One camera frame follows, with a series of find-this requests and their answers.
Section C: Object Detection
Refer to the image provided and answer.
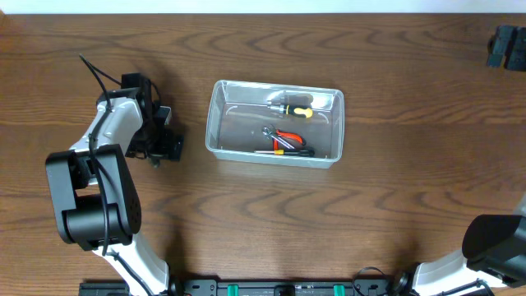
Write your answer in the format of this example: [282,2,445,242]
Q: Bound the red handled pliers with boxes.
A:
[266,127,306,150]

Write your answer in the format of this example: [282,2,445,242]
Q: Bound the thin black yellow screwdriver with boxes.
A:
[255,149,315,157]

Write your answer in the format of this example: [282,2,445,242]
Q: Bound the yellow black stubby screwdriver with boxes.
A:
[268,104,313,118]

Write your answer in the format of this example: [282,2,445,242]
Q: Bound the silver combination wrench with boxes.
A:
[262,127,295,150]

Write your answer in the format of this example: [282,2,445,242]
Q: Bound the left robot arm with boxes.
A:
[45,73,183,295]

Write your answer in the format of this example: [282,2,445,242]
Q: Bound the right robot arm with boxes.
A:
[349,199,525,296]

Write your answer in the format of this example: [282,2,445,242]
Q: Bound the clear plastic container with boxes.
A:
[205,80,344,169]

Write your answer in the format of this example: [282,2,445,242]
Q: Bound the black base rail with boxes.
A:
[78,278,416,296]

